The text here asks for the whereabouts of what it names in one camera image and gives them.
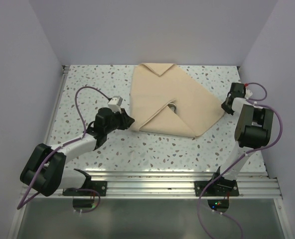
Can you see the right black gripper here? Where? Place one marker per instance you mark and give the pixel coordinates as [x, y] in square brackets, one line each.
[226, 108]

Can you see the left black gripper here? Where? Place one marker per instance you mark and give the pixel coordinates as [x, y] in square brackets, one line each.
[126, 120]

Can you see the beige cloth wrap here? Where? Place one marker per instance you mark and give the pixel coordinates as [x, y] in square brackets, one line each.
[155, 85]

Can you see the stainless steel tray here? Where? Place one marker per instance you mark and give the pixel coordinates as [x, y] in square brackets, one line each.
[173, 107]

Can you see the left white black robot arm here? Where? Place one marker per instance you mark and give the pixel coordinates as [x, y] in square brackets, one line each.
[45, 167]

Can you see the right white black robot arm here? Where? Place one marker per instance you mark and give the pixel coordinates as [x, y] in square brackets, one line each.
[252, 132]

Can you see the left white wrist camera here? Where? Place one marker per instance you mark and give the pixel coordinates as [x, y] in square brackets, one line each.
[115, 104]

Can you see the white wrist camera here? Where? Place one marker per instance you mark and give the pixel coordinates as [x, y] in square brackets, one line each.
[248, 92]
[115, 104]

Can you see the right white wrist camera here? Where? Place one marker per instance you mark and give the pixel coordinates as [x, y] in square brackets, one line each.
[248, 92]

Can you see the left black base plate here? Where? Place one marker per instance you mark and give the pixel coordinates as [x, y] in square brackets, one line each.
[99, 186]

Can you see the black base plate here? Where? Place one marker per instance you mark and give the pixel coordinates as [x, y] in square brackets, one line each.
[99, 186]
[217, 189]

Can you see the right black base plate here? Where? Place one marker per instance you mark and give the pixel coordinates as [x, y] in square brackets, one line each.
[217, 189]

